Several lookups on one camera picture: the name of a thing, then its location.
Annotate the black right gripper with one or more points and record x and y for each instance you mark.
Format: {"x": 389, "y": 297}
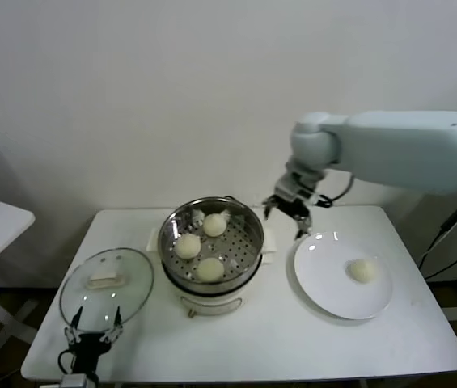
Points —
{"x": 290, "y": 204}

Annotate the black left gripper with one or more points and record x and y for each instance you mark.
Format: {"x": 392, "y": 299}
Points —
{"x": 90, "y": 349}

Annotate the round glass pot lid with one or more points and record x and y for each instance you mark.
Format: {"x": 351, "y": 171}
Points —
{"x": 131, "y": 279}

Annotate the white steamed baozi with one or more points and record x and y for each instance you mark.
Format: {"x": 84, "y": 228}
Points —
{"x": 210, "y": 269}
{"x": 187, "y": 246}
{"x": 361, "y": 271}
{"x": 213, "y": 225}

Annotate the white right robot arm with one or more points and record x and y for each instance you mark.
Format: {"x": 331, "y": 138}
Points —
{"x": 394, "y": 149}

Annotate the perforated steel steamer basket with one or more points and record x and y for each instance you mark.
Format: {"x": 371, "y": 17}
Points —
{"x": 236, "y": 242}

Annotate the round white plate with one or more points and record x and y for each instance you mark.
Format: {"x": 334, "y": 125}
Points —
{"x": 325, "y": 275}

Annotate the cream electric cooking pot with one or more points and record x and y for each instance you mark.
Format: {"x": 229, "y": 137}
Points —
{"x": 208, "y": 305}

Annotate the small white side table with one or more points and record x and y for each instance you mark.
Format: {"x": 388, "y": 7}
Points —
{"x": 7, "y": 226}

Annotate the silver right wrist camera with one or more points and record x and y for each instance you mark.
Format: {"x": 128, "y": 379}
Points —
{"x": 286, "y": 188}

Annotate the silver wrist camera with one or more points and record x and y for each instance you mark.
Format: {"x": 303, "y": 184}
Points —
{"x": 286, "y": 188}
{"x": 73, "y": 380}

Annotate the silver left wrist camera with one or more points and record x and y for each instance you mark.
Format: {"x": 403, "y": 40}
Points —
{"x": 73, "y": 380}

